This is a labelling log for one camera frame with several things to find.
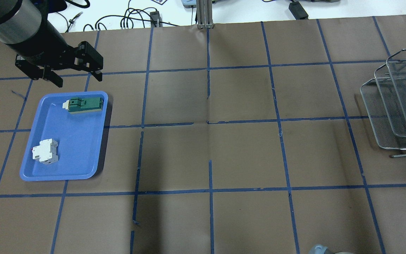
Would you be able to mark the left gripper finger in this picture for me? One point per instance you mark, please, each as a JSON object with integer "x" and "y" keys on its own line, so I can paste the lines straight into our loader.
{"x": 98, "y": 75}
{"x": 55, "y": 79}

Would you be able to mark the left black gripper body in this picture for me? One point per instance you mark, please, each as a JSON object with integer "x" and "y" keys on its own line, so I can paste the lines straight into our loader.
{"x": 40, "y": 43}

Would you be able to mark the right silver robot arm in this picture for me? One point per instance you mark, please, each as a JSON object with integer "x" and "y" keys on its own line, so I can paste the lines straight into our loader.
{"x": 320, "y": 249}

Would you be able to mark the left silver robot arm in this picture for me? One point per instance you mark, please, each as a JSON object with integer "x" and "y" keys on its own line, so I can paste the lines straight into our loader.
{"x": 19, "y": 20}

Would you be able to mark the green terminal block component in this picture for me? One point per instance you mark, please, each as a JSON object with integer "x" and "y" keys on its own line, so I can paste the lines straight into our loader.
{"x": 78, "y": 105}

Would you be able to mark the blue plastic tray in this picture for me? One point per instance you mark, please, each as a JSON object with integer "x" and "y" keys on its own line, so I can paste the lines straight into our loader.
{"x": 79, "y": 138}

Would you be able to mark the white electrical component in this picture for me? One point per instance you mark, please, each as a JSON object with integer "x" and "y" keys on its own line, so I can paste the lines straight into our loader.
{"x": 46, "y": 151}

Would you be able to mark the black power adapter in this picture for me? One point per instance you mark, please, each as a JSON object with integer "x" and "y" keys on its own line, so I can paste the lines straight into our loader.
{"x": 297, "y": 10}

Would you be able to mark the aluminium frame post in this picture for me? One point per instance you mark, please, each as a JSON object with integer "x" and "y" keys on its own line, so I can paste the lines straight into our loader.
{"x": 204, "y": 14}

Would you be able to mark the silver wire mesh shelf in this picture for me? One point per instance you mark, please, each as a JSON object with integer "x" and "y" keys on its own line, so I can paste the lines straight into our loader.
{"x": 384, "y": 97}

